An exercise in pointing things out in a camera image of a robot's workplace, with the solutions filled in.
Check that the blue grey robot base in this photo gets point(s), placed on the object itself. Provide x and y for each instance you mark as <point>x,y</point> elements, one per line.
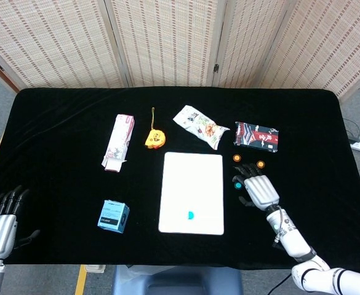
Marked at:
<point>176,281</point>

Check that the white rectangular magnetic board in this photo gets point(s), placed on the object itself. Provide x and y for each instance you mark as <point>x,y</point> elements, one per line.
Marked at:
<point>192,184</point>

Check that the silver snack bag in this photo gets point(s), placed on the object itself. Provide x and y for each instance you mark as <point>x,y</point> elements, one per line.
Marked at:
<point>201,126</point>

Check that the yellow tape measure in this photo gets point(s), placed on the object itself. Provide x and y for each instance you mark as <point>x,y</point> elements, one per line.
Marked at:
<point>155,139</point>

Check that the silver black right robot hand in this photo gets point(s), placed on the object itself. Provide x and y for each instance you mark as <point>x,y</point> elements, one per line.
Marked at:
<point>261,192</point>

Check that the orange round magnet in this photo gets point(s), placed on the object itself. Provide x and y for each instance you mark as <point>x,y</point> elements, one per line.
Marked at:
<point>260,164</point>
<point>237,158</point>

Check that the woven folding screen panel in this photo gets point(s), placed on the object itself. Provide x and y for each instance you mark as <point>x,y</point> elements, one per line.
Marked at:
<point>53,40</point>
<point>327,46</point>
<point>247,40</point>
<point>164,40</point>

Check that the teal magnet disc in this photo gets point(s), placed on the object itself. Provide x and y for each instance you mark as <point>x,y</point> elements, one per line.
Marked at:
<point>191,215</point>
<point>237,185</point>

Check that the dark blue red packet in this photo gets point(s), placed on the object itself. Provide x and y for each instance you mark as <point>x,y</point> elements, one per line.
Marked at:
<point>256,136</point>

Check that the metal screen hinge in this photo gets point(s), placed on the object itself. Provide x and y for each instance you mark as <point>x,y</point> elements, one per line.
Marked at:
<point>215,68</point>

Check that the floral pink carton box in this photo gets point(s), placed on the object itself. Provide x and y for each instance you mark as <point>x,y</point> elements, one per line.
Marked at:
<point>119,138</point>

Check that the light blue speaker box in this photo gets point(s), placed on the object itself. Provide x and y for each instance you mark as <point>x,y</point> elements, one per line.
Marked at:
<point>110,215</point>

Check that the black velvet tablecloth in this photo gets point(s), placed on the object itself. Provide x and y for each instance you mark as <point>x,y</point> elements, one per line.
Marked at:
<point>59,153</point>

